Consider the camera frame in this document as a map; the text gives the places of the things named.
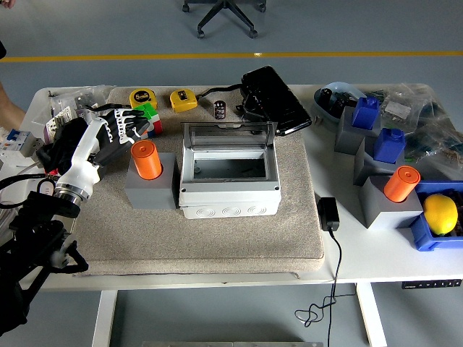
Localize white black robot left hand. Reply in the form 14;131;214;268
54;106;155;200

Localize orange cylinder battery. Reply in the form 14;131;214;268
383;165;422;204
130;140;163;180

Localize transparent grey-framed box lid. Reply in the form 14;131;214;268
179;121;279;153

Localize white electrical junction box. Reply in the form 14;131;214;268
178;142;282;220

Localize black folded cloth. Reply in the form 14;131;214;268
35;119;90;175

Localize clear bags of hardware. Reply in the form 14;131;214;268
34;85;115;138

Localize white socket module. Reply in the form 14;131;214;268
25;136;45;157

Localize white blue circuit breaker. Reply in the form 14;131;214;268
0;129;33;168

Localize yellow tape measure 5m label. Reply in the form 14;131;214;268
81;88;160;111

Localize colourful puzzle cube green face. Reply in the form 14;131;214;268
132;102;164;137

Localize grey block with round hole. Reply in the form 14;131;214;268
124;152;181;210

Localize yellow tape measure black label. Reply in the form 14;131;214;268
169;89;200;113

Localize grey-brown mat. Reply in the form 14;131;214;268
70;85;326;278

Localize white table leg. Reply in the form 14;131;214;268
356;283;388;347
92;290;119;347

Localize glossy black case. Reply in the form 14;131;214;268
237;65;313;137

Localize black office chair base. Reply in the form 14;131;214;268
182;0;268;40

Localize black power adapter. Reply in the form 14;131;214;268
317;197;341;232

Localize grey block holder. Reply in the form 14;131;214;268
360;175;425;229
334;106;381;156
353;135;409;187

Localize light blue bowl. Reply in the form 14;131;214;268
313;81;366;126

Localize blue plastic block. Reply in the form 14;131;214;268
373;127;406;163
351;96;381;130

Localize clear bags of parts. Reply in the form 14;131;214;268
365;83;463;181

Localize blue plastic bin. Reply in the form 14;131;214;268
409;180;463;252

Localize yellow lemon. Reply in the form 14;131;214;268
422;194;459;236

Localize black table control panel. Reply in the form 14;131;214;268
401;278;463;290

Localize black adapter cord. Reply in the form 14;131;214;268
294;229;357;347

